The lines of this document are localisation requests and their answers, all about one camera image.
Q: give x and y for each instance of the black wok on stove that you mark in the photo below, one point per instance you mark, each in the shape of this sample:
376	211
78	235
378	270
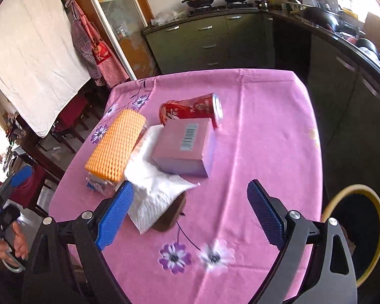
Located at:
198	3

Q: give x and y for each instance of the crushed red soda can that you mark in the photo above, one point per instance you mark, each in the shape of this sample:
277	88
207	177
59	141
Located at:
207	106

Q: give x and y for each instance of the yellow rimmed trash bin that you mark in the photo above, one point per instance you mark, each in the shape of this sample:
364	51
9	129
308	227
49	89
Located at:
357	209

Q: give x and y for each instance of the white paper towel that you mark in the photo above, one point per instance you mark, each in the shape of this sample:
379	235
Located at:
154	190

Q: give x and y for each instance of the orange foam fruit net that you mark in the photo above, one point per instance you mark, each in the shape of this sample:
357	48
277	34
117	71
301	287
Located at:
111	155

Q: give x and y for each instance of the white hanging sheet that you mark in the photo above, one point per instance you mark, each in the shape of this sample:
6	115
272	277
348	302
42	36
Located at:
40	71

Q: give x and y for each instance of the green kitchen cabinets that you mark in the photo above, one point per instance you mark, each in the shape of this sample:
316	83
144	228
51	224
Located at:
343	83

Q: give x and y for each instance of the brown fruit peel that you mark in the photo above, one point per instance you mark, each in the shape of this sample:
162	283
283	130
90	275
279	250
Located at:
168	219

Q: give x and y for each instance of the pink floral tablecloth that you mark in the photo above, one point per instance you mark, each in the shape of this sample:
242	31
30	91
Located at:
218	252

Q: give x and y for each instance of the red checkered apron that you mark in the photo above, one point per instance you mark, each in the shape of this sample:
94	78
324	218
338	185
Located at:
102	64

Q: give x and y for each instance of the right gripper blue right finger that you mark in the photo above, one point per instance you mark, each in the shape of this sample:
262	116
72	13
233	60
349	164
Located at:
270	213

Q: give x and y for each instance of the person's left hand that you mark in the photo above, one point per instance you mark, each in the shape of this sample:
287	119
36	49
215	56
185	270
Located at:
20	245

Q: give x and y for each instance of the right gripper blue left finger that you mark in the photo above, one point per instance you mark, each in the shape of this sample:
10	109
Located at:
112	214

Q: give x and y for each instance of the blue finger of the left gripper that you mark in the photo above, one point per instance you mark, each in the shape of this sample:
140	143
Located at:
20	175

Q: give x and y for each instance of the pink cardboard box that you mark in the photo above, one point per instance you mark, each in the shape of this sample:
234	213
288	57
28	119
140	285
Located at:
186	147

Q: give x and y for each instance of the dark red wooden chair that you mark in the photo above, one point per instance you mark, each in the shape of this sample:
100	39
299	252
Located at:
68	119

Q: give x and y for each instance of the clear plastic bottle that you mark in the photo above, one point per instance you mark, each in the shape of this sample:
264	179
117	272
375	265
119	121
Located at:
107	188

